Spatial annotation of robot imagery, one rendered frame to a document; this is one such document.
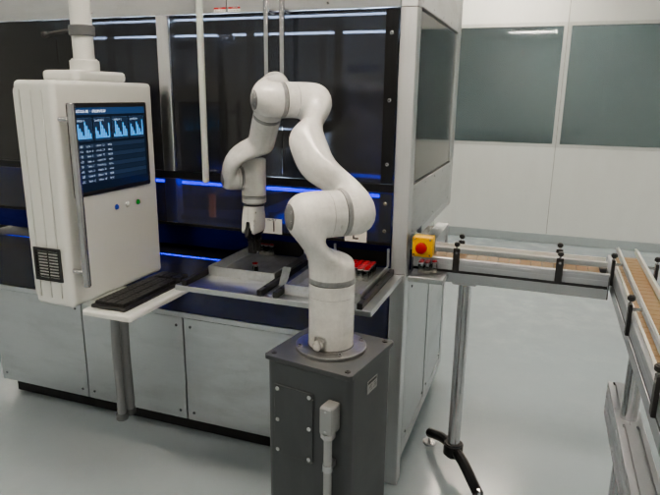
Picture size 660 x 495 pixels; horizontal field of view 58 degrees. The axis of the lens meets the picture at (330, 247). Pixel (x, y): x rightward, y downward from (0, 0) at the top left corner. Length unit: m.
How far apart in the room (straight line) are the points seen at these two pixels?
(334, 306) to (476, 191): 5.33
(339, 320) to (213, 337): 1.15
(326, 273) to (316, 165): 0.28
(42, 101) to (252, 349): 1.22
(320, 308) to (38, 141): 1.10
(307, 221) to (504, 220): 5.45
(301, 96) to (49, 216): 0.96
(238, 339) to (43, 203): 0.93
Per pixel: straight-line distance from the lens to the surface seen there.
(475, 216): 6.79
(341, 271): 1.47
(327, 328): 1.52
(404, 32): 2.10
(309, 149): 1.55
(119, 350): 2.59
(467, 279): 2.25
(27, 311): 3.23
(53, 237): 2.16
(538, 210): 6.73
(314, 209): 1.41
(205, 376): 2.69
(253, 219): 2.05
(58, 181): 2.10
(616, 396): 2.28
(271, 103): 1.65
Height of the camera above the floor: 1.51
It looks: 14 degrees down
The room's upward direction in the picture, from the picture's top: 1 degrees clockwise
